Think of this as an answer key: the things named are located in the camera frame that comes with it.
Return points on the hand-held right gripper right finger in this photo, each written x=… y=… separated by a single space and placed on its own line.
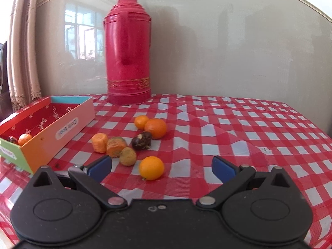
x=223 y=170

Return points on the small orange fruit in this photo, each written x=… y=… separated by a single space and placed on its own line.
x=25 y=139

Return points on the round bright orange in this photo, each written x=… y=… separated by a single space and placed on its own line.
x=151 y=168

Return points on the red thermos flask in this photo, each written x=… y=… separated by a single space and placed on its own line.
x=127 y=57

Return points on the beige lace curtain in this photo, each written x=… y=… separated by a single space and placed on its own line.
x=23 y=57

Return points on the red checked tablecloth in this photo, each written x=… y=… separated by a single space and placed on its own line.
x=233 y=134

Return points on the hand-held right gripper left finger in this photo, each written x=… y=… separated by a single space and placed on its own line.
x=99 y=166

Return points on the colourful cardboard box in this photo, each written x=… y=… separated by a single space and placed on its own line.
x=46 y=134

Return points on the dark wooden chair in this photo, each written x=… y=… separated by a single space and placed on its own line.
x=4 y=83

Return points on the large orange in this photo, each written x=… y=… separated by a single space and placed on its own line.
x=155 y=128

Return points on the small dark fruit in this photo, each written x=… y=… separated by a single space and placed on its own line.
x=11 y=140

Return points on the small orange tangerine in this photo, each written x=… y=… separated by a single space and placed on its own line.
x=140 y=122

